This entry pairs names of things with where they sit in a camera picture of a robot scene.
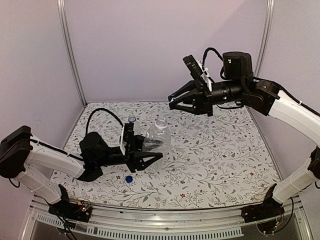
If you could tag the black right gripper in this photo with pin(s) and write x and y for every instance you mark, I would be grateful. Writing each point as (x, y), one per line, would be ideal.
(202, 99)

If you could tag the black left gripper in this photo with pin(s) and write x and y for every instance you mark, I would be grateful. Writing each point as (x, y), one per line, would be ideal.
(132, 160)

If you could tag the clear bottle white cap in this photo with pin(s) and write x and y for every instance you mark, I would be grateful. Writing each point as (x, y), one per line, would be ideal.
(159, 130)

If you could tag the Pepsi bottle blue label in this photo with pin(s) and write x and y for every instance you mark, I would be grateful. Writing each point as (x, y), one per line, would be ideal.
(136, 126)

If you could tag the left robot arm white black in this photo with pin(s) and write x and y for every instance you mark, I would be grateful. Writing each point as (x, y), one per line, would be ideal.
(20, 151)

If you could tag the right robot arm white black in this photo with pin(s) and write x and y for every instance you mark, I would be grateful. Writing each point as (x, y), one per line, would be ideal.
(267, 97)

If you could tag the floral patterned table mat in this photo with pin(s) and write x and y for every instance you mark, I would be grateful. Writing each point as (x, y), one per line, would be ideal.
(216, 161)

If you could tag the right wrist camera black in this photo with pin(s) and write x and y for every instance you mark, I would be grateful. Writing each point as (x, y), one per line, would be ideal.
(198, 71)

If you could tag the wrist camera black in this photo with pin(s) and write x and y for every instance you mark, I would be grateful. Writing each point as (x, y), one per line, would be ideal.
(198, 71)
(127, 139)

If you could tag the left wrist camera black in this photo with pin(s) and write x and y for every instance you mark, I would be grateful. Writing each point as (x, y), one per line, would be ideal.
(127, 139)

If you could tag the aluminium front rail frame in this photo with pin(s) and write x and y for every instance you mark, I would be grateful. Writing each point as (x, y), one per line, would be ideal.
(125, 223)

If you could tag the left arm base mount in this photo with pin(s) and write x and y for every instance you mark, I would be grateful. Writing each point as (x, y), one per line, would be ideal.
(80, 211)

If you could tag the right aluminium corner post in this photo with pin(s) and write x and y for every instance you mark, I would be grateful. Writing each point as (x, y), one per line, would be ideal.
(265, 36)

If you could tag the aluminium corner post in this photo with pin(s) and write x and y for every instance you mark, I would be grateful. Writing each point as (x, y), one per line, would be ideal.
(61, 6)
(265, 36)

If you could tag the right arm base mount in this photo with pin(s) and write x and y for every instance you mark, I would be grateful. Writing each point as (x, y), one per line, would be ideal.
(267, 216)

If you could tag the left aluminium corner post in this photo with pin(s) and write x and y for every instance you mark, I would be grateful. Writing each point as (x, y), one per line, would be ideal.
(61, 6)

